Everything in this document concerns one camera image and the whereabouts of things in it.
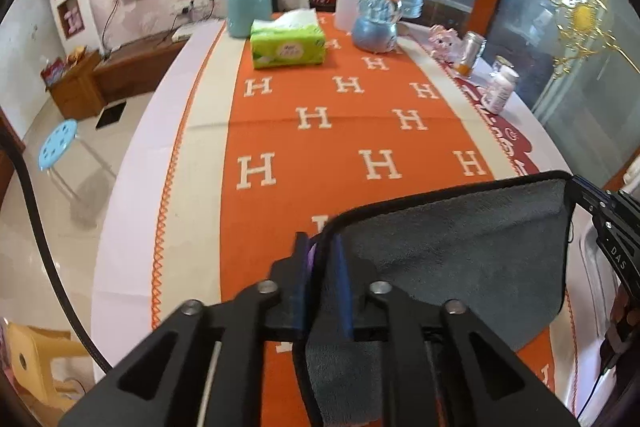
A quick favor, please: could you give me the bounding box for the gold sun wall decoration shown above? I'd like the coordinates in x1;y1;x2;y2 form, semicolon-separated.
549;0;639;80

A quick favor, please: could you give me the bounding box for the purple and grey towel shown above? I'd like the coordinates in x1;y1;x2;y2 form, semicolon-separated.
294;171;575;426

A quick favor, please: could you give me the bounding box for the yellow plastic chair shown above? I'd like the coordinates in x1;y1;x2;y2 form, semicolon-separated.
6;323;89;412

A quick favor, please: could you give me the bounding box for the blue round stool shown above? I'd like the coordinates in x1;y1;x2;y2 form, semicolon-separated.
37;118;120;200

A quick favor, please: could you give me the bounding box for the black cable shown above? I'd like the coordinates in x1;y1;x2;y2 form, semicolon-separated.
0;131;114;375

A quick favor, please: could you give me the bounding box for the white plastic storage box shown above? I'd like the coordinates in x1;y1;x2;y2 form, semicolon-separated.
566;208;620;426

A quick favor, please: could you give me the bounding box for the brown wooden TV cabinet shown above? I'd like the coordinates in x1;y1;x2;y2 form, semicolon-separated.
47;31;186;120

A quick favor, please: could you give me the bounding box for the orange H-pattern table runner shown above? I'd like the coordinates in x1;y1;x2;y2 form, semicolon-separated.
150;8;582;427

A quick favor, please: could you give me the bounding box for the blue snow globe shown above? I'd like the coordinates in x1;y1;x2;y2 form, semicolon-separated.
352;0;402;54

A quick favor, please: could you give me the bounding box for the white squeeze bottle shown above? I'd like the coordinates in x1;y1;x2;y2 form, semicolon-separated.
334;0;359;32

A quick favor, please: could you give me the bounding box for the white pill bottle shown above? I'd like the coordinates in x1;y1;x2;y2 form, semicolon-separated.
480;65;520;115

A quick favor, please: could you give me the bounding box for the green tissue pack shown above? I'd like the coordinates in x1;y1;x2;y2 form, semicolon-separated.
250;9;326;69

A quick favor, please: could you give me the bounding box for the teal cylindrical canister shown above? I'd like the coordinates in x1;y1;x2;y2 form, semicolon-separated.
227;0;272;39

